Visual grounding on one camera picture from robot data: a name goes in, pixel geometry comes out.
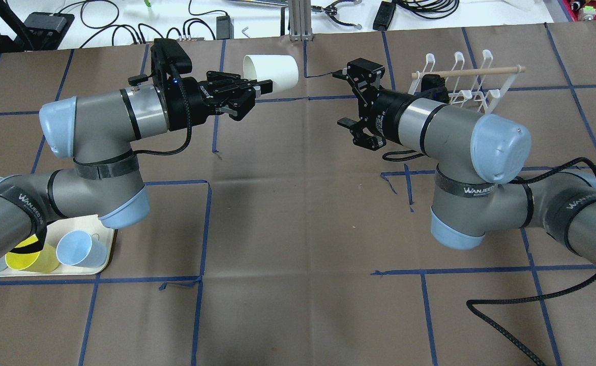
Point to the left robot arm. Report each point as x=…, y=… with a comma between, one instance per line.
x=104, y=135

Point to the cream plastic tray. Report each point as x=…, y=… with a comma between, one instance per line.
x=90, y=224

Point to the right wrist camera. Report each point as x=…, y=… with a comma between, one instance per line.
x=433, y=86

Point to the white ikea cup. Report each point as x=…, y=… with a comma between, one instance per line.
x=282, y=70

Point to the yellow cup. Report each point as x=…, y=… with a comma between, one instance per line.
x=44, y=261

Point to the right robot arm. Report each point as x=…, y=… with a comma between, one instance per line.
x=480, y=156

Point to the white wire cup rack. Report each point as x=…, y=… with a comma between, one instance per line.
x=481, y=88

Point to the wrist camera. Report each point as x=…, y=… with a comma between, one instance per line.
x=433, y=86
x=167, y=59

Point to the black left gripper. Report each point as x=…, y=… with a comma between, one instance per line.
x=190, y=100

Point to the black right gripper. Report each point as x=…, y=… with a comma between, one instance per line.
x=388, y=116

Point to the light blue cup near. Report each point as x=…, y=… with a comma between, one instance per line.
x=81, y=249

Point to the aluminium frame post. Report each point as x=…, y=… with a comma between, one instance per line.
x=300, y=24

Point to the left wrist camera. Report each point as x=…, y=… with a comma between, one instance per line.
x=167, y=59

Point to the black power adapter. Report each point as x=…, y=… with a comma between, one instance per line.
x=384, y=16

